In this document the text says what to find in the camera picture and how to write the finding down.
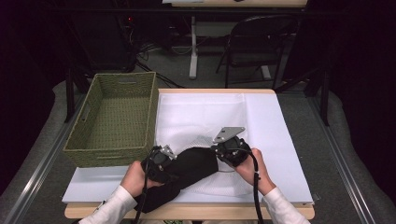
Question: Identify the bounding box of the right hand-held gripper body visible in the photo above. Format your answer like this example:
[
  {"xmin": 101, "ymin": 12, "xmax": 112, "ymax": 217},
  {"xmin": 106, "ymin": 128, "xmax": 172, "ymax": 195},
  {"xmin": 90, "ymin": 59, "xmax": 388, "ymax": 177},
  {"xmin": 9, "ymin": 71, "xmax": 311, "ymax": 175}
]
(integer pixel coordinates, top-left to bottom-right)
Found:
[{"xmin": 213, "ymin": 126, "xmax": 252, "ymax": 168}]

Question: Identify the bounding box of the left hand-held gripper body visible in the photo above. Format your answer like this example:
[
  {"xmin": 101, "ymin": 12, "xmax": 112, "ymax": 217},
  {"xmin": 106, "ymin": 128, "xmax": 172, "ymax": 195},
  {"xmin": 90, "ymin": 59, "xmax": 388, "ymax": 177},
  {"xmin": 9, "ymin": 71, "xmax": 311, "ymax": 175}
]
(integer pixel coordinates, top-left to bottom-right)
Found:
[{"xmin": 141, "ymin": 145, "xmax": 180, "ymax": 184}]

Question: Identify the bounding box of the black cloth garment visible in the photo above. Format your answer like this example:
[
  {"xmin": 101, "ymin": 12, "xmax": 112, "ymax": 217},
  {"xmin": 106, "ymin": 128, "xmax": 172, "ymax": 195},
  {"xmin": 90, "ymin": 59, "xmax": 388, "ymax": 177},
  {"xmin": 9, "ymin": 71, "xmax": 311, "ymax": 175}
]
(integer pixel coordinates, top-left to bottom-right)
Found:
[{"xmin": 134, "ymin": 147, "xmax": 219, "ymax": 215}]

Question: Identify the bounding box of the white mesh laundry bag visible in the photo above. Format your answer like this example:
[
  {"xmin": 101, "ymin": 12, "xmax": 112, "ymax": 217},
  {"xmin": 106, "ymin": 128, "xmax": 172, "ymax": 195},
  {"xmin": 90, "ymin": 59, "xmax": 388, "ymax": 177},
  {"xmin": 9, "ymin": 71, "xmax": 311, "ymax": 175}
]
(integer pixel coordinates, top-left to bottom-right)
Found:
[{"xmin": 154, "ymin": 92, "xmax": 255, "ymax": 198}]

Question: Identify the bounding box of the green woven basket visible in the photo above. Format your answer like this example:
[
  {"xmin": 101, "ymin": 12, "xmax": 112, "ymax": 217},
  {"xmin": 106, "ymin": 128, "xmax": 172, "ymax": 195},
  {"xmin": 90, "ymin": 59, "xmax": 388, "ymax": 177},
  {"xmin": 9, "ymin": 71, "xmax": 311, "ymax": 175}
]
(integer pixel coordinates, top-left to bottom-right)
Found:
[{"xmin": 63, "ymin": 72, "xmax": 159, "ymax": 169}]

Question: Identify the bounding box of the person's left hand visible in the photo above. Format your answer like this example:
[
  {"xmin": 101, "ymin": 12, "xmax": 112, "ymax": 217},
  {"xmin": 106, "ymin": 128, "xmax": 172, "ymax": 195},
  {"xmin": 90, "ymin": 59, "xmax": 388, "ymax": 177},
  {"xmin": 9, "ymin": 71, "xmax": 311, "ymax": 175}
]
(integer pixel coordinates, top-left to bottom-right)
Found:
[{"xmin": 120, "ymin": 161, "xmax": 164, "ymax": 199}]

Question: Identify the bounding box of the person's right hand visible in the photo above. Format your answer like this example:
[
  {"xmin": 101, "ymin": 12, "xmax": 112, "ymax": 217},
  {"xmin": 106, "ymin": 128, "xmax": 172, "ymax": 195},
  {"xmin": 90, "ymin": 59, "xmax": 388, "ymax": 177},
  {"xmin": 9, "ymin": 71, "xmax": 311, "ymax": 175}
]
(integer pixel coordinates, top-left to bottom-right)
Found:
[{"xmin": 233, "ymin": 147, "xmax": 277, "ymax": 197}]

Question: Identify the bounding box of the white table cover board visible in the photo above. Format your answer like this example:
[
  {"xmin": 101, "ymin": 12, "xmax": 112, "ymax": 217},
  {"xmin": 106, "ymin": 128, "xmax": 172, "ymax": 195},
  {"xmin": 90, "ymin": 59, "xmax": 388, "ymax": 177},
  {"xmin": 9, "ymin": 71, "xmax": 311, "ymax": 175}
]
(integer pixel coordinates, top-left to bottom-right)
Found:
[{"xmin": 61, "ymin": 91, "xmax": 315, "ymax": 205}]

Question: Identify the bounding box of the light wooden table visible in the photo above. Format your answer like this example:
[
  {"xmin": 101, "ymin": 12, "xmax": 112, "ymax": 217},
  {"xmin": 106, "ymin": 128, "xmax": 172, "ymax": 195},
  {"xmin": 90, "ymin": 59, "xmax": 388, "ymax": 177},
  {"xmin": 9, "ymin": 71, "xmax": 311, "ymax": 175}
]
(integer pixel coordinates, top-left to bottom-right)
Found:
[{"xmin": 64, "ymin": 88, "xmax": 316, "ymax": 221}]

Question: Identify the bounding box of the white desk leg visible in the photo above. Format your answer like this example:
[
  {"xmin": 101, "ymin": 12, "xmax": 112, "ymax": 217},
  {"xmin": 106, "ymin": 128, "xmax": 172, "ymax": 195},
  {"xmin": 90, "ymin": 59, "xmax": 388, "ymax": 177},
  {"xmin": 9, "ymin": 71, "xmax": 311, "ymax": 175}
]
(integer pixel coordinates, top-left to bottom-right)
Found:
[{"xmin": 189, "ymin": 15, "xmax": 200, "ymax": 80}]

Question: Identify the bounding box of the black folding chair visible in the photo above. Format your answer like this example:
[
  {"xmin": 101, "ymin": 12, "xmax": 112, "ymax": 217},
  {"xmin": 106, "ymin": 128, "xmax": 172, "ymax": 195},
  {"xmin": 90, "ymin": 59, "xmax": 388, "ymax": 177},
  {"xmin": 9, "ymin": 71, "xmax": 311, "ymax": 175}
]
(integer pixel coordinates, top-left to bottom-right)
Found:
[{"xmin": 215, "ymin": 14, "xmax": 299, "ymax": 90}]

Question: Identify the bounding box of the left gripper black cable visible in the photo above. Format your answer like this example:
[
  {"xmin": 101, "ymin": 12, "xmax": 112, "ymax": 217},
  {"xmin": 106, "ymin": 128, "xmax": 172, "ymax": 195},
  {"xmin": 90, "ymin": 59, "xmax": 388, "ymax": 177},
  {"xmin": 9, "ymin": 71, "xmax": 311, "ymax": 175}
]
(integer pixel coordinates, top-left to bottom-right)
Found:
[{"xmin": 133, "ymin": 148, "xmax": 158, "ymax": 224}]

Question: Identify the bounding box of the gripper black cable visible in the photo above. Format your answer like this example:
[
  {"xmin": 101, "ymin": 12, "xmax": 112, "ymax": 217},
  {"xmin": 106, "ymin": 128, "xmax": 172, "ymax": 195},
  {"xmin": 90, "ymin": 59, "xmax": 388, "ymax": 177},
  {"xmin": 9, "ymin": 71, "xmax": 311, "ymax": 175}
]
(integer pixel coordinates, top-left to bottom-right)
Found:
[
  {"xmin": 230, "ymin": 147, "xmax": 265, "ymax": 224},
  {"xmin": 133, "ymin": 148, "xmax": 158, "ymax": 224}
]

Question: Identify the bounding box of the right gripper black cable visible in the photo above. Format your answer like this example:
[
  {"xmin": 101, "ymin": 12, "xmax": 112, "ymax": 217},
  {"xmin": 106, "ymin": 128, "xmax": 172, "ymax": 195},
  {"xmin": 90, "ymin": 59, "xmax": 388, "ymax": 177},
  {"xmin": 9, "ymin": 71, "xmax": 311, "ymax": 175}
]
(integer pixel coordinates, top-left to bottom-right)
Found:
[{"xmin": 230, "ymin": 147, "xmax": 265, "ymax": 224}]

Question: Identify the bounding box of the bundle of floor cables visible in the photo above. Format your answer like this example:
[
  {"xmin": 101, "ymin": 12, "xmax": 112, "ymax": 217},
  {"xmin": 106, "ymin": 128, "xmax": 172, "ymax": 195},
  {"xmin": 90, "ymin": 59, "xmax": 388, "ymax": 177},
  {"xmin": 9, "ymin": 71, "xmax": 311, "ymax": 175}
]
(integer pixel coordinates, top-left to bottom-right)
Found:
[{"xmin": 134, "ymin": 40, "xmax": 188, "ymax": 90}]

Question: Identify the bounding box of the metal floor rail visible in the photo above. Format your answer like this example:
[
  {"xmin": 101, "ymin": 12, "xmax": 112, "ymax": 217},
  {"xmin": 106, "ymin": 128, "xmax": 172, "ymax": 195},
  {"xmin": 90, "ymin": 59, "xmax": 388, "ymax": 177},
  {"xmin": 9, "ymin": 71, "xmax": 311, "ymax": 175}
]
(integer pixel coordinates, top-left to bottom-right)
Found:
[
  {"xmin": 3, "ymin": 92, "xmax": 86, "ymax": 224},
  {"xmin": 306, "ymin": 92, "xmax": 376, "ymax": 224}
]

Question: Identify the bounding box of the black stand post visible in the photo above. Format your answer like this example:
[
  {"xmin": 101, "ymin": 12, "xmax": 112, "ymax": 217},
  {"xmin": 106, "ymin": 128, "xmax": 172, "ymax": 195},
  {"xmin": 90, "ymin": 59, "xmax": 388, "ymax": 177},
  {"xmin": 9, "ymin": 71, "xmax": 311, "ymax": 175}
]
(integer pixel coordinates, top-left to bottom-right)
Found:
[{"xmin": 64, "ymin": 66, "xmax": 77, "ymax": 123}]

